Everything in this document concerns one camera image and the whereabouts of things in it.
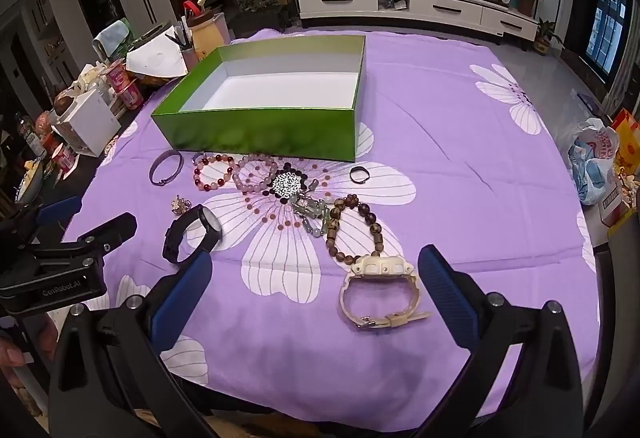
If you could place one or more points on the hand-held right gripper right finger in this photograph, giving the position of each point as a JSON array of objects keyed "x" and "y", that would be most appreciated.
[{"x": 450, "y": 298}]

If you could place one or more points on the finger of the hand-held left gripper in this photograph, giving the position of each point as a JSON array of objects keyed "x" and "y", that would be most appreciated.
[
  {"x": 107, "y": 233},
  {"x": 60, "y": 210}
]

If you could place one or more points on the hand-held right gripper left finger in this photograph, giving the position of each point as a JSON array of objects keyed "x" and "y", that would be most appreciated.
[{"x": 182, "y": 303}]

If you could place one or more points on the cream wristwatch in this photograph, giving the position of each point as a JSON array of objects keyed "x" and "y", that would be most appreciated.
[{"x": 382, "y": 266}]

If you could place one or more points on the small gold brooch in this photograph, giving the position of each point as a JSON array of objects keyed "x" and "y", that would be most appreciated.
[{"x": 181, "y": 203}]

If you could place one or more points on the black wristwatch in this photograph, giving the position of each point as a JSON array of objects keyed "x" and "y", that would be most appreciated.
[{"x": 210, "y": 223}]

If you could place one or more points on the grey metal bangle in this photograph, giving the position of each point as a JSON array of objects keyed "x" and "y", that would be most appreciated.
[{"x": 172, "y": 157}]

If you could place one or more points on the small silver charm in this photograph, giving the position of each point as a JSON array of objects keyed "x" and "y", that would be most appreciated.
[{"x": 198, "y": 158}]

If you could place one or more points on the green cardboard box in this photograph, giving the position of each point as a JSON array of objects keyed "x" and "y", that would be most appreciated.
[{"x": 260, "y": 136}]

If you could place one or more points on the person's left hand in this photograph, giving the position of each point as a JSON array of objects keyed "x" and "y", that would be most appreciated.
[{"x": 12, "y": 355}]

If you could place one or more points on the white cardboard box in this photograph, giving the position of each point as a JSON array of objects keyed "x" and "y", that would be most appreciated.
[{"x": 92, "y": 121}]

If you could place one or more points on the purple floral tablecloth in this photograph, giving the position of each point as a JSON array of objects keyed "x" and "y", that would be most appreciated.
[{"x": 475, "y": 198}]

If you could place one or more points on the pink yoghurt cup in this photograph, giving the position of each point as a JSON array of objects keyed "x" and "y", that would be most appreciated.
[
  {"x": 120, "y": 77},
  {"x": 132, "y": 96}
]

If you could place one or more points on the white folded paper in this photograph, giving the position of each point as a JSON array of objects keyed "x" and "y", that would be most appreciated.
[{"x": 157, "y": 58}]

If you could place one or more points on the pen holder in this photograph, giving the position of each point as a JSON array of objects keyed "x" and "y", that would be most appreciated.
[{"x": 189, "y": 56}]

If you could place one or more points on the printed plastic bag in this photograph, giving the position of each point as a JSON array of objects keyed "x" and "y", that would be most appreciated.
[{"x": 592, "y": 158}]

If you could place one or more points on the yellow jar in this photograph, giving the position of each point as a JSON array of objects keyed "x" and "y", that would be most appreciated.
[{"x": 207, "y": 38}]

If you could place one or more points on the yellow carton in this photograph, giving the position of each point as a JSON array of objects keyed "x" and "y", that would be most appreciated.
[{"x": 627, "y": 138}]

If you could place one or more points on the red plastic clip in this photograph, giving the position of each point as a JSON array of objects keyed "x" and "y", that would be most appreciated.
[{"x": 190, "y": 8}]

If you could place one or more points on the small potted plant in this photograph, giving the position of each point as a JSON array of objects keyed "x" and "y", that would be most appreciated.
[{"x": 545, "y": 36}]

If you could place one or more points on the white television cabinet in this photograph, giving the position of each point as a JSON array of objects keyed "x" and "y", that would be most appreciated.
[{"x": 340, "y": 1}]

